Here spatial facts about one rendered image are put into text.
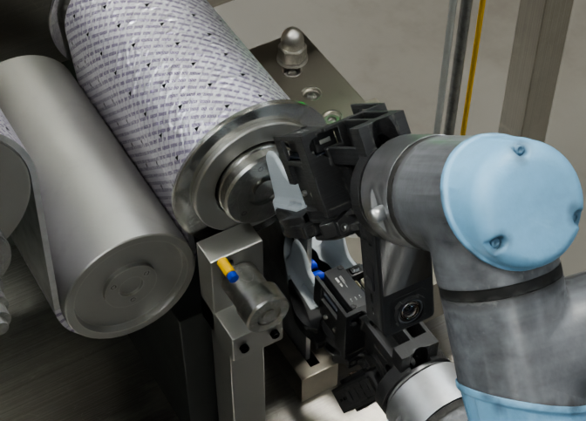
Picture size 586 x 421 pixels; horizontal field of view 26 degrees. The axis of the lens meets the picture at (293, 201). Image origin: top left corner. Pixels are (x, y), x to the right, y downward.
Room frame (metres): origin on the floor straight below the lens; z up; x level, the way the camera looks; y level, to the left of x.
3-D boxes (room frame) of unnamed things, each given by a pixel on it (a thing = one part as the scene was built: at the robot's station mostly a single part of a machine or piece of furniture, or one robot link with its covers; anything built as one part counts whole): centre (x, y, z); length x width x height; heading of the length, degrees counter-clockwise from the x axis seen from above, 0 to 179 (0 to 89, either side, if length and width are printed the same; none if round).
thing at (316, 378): (0.86, 0.04, 0.92); 0.28 x 0.04 x 0.04; 30
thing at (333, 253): (0.76, -0.04, 1.11); 0.09 x 0.03 x 0.06; 29
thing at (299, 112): (0.72, 0.03, 1.25); 0.15 x 0.01 x 0.15; 120
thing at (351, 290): (0.66, -0.08, 1.12); 0.12 x 0.08 x 0.09; 30
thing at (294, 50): (1.11, 0.00, 1.05); 0.04 x 0.04 x 0.04
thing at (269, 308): (0.64, 0.02, 1.18); 0.04 x 0.02 x 0.04; 120
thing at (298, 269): (0.74, -0.01, 1.11); 0.09 x 0.03 x 0.06; 31
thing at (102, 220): (0.77, 0.20, 1.17); 0.26 x 0.12 x 0.12; 30
